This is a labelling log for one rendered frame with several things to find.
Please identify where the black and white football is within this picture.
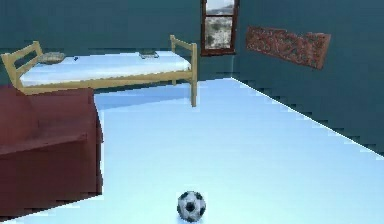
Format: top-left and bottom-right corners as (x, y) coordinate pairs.
(176, 190), (207, 223)

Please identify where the light wooden bed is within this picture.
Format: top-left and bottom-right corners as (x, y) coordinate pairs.
(0, 34), (199, 108)

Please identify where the brown framed window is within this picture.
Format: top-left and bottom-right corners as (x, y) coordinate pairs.
(200, 0), (241, 57)

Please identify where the red patterned wall hanging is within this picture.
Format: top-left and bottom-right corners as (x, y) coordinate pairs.
(245, 25), (332, 71)

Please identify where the dark red armchair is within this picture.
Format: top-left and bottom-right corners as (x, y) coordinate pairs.
(0, 83), (104, 219)

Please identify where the small dark flat object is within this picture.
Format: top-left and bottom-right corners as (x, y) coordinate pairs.
(138, 49), (160, 60)

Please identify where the grey patterned pillow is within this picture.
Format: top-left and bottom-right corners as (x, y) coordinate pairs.
(37, 51), (67, 65)

